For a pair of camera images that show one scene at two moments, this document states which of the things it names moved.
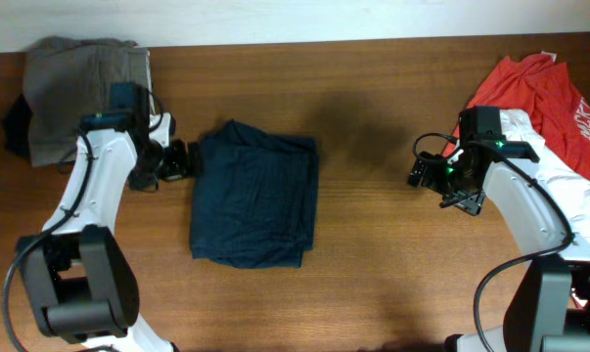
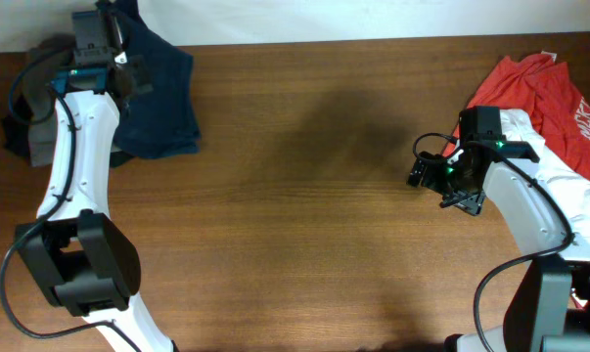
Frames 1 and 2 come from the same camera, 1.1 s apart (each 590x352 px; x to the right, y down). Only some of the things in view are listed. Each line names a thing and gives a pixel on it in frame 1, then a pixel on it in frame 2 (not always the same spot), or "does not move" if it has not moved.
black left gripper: [177, 161] to [141, 68]
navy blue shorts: [255, 200] to [160, 120]
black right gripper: [469, 202] does not move
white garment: [581, 200] does not move
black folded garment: [17, 128] does not move
